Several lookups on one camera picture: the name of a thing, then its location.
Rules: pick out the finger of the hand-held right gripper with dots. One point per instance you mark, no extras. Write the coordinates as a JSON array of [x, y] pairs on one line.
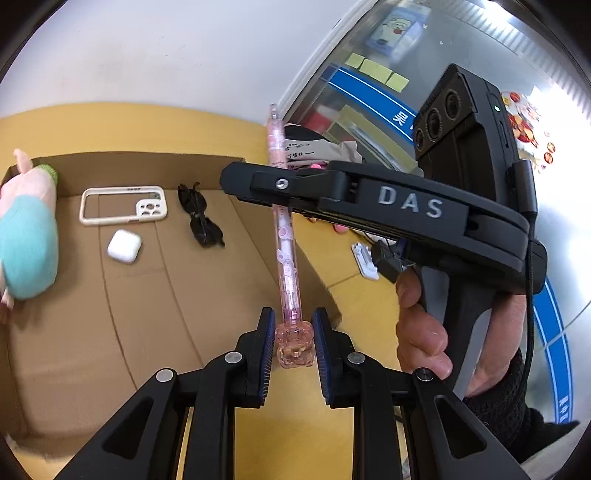
[[286, 182]]

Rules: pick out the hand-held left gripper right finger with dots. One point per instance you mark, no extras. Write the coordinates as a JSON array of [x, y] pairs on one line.
[[323, 355]]

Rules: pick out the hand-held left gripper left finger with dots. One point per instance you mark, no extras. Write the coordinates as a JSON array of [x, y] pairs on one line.
[[265, 355]]

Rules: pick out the pink transparent wand pen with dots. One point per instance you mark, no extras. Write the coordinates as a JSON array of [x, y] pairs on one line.
[[288, 267]]

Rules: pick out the black sunglasses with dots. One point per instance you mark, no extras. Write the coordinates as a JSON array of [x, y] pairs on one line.
[[203, 226]]

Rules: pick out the brown cardboard box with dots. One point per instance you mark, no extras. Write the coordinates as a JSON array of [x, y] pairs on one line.
[[184, 300]]

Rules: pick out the cream phone case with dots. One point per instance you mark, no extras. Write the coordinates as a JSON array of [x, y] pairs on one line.
[[150, 208]]

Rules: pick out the white earbuds case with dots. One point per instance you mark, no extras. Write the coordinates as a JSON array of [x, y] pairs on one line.
[[123, 247]]

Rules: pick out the person's right forearm black sleeve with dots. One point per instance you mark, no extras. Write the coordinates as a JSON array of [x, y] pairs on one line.
[[512, 415]]

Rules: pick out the person's right hand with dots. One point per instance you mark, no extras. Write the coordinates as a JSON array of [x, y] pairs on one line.
[[420, 332]]

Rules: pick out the pink round toy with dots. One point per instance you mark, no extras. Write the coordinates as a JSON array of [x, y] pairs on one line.
[[316, 165]]

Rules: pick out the beige printed cloth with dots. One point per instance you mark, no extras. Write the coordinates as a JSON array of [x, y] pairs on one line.
[[309, 147]]

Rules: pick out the white plastic adapter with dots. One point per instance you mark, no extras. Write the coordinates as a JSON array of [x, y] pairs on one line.
[[364, 261]]

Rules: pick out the red window sticker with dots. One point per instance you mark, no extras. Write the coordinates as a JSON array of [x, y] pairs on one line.
[[526, 129]]

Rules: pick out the blue banner strip on glass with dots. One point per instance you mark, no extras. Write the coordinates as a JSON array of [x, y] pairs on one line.
[[355, 87]]

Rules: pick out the yellow sticky note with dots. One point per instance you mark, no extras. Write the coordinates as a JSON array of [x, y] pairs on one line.
[[376, 70], [397, 81], [355, 61]]

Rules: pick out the cartoon poster on glass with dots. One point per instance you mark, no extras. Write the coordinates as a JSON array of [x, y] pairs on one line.
[[397, 30]]

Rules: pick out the teal and pink plush toy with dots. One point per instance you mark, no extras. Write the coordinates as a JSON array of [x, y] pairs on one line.
[[27, 240]]

